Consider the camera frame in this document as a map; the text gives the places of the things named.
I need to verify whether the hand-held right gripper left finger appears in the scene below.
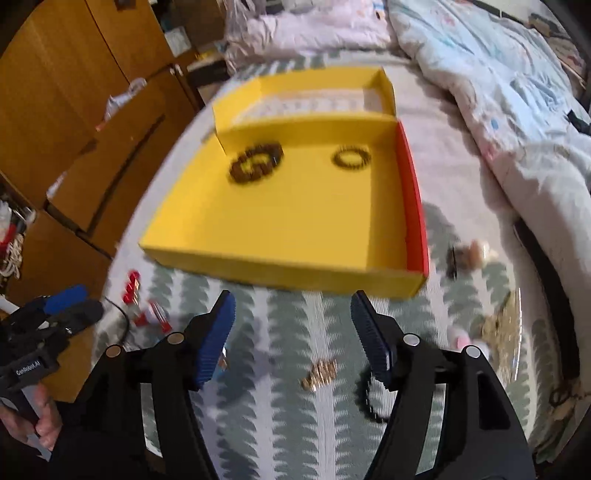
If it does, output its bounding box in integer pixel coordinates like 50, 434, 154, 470
48, 290, 237, 480

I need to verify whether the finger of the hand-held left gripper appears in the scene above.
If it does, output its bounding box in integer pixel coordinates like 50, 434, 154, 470
51, 300, 105, 334
44, 285, 88, 313

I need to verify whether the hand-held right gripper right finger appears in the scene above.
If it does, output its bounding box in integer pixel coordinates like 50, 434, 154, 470
350, 290, 539, 480

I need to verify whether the red bead bracelet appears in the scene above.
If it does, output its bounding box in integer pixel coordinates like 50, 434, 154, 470
122, 270, 141, 305

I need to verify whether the black bead bracelet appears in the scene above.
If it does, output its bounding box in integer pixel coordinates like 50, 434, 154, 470
358, 369, 393, 423

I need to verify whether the red white small trinket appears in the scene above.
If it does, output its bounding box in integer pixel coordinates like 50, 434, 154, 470
134, 300, 169, 330

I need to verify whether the pink white small ornament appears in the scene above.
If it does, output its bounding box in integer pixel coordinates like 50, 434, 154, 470
448, 325, 490, 358

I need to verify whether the gold glitter necklace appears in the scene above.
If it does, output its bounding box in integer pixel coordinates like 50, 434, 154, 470
480, 290, 522, 384

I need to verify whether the cream shell pendant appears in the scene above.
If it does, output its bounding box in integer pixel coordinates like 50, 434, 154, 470
445, 240, 499, 280

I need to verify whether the yellow cardboard box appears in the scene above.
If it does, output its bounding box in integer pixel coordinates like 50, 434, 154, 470
139, 66, 430, 301

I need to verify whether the brown rudraksha bead bracelet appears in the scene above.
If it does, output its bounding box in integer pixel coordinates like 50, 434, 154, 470
228, 141, 284, 185

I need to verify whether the dark small bead bracelet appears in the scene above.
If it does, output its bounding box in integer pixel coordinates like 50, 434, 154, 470
331, 144, 371, 171

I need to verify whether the person's left hand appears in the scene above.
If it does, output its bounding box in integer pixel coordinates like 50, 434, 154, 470
0, 383, 63, 455

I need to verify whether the leaf patterned bedsheet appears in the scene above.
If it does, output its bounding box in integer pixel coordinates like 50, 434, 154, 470
99, 46, 578, 480

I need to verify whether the wooden cabinet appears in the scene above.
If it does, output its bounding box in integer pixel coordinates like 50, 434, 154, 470
0, 0, 222, 402

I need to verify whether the white plastic bag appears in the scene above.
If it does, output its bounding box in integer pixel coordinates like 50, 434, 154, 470
95, 78, 148, 132

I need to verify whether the dark nightstand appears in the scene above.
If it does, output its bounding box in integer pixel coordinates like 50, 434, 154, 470
185, 51, 234, 109

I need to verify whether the pastel printed duvet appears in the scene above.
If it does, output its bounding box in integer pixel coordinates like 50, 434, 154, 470
226, 0, 591, 324

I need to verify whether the black cable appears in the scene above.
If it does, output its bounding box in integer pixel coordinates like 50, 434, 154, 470
104, 298, 134, 347

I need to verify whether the black strap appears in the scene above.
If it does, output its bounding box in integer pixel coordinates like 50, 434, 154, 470
512, 217, 583, 384

